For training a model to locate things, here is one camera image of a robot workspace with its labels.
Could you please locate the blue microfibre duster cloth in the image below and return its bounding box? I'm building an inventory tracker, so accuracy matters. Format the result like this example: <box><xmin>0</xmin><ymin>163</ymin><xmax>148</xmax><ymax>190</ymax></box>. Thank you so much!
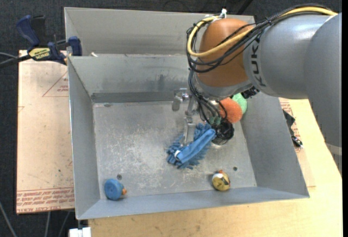
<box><xmin>166</xmin><ymin>122</ymin><xmax>217</xmax><ymax>170</ymax></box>

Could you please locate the yellow round toy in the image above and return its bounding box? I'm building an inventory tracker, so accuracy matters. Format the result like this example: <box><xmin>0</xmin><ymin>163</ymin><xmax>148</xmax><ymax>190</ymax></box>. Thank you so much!
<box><xmin>212</xmin><ymin>170</ymin><xmax>232</xmax><ymax>192</ymax></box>

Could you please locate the black round object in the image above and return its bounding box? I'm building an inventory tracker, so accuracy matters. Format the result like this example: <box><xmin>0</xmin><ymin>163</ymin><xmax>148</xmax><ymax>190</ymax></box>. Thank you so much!
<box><xmin>211</xmin><ymin>121</ymin><xmax>235</xmax><ymax>147</ymax></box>

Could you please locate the green fuzzy ball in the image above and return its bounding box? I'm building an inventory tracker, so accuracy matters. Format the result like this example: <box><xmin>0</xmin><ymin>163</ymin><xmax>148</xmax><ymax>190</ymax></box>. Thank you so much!
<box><xmin>232</xmin><ymin>92</ymin><xmax>248</xmax><ymax>115</ymax></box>

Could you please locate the blue round toy orange tip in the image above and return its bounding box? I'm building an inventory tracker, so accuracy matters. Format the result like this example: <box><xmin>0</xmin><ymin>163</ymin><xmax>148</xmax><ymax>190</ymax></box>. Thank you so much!
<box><xmin>104</xmin><ymin>178</ymin><xmax>128</xmax><ymax>201</ymax></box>

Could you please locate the grey metal bin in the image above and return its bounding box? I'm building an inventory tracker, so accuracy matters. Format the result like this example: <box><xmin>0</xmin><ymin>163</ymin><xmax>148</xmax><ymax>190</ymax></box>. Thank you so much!
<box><xmin>64</xmin><ymin>7</ymin><xmax>310</xmax><ymax>220</ymax></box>

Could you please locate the orange fuzzy ball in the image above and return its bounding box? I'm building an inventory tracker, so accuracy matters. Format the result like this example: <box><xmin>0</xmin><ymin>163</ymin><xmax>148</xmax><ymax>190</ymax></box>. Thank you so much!
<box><xmin>218</xmin><ymin>97</ymin><xmax>244</xmax><ymax>124</ymax></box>

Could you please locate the brown cardboard board red print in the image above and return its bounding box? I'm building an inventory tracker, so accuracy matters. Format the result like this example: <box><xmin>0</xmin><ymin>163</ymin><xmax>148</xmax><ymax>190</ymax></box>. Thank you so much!
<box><xmin>16</xmin><ymin>49</ymin><xmax>316</xmax><ymax>215</ymax></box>

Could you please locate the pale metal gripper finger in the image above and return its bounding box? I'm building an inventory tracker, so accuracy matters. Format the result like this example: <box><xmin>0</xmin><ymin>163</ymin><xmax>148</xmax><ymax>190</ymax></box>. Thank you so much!
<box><xmin>184</xmin><ymin>116</ymin><xmax>196</xmax><ymax>147</ymax></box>
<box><xmin>171</xmin><ymin>89</ymin><xmax>190</xmax><ymax>111</ymax></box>

